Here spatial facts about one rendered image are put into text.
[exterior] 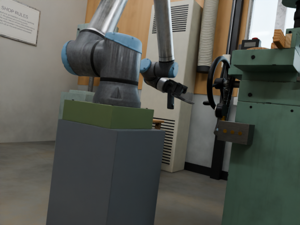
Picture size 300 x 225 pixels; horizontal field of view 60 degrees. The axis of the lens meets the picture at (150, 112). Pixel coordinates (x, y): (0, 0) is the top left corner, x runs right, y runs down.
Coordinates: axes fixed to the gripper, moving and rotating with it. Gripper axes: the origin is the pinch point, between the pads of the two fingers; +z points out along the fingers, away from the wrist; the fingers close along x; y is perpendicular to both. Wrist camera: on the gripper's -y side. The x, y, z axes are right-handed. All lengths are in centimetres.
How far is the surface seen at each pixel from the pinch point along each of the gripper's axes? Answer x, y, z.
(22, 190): -44, -96, -62
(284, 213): -23, -17, 66
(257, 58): -34, 31, 34
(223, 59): -4.1, 28.8, 7.7
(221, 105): -29.3, 9.2, 27.6
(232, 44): 122, 55, -49
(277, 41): -42, 37, 40
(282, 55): -34, 35, 41
